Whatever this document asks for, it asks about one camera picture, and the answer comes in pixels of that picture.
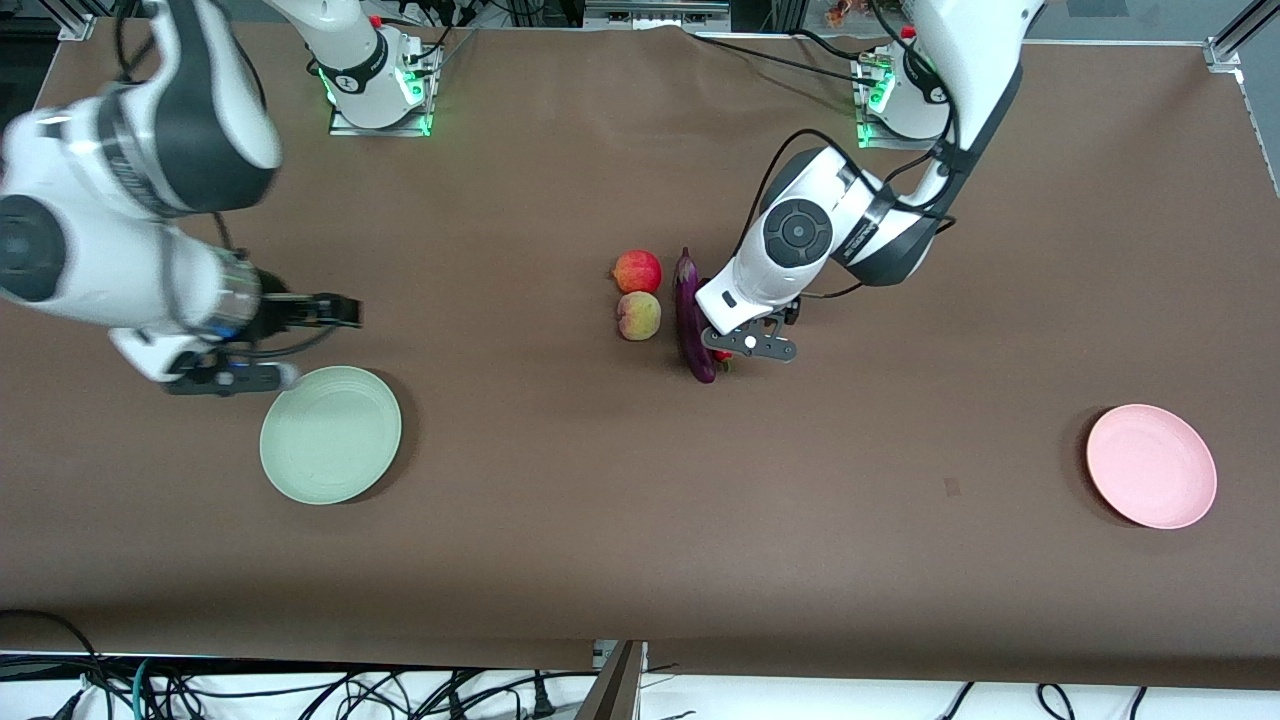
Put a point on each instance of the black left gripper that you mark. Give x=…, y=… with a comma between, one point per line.
x=791, y=316

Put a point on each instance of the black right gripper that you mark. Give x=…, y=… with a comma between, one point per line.
x=283, y=312

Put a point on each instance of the red chili pepper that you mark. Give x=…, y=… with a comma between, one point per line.
x=722, y=358

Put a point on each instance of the purple eggplant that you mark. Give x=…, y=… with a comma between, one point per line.
x=686, y=310

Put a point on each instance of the yellow pink peach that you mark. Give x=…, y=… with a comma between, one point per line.
x=639, y=318

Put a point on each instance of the red apple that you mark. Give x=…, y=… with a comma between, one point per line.
x=637, y=272

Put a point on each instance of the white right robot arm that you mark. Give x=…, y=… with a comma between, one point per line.
x=90, y=270

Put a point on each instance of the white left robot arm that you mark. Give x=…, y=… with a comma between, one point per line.
x=975, y=60

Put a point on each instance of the light green plate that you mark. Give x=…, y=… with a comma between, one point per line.
x=330, y=435

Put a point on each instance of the brown table cover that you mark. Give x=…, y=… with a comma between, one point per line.
x=600, y=500

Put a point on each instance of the small orange red object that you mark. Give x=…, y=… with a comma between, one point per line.
x=838, y=14

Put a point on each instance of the grey metal box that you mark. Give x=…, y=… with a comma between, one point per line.
x=650, y=15

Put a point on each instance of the pink plate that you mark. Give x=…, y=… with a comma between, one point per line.
x=1150, y=465

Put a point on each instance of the aluminium frame profile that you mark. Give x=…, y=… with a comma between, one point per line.
x=75, y=25
x=1225, y=48

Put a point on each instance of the dark table support post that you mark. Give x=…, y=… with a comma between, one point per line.
x=618, y=690

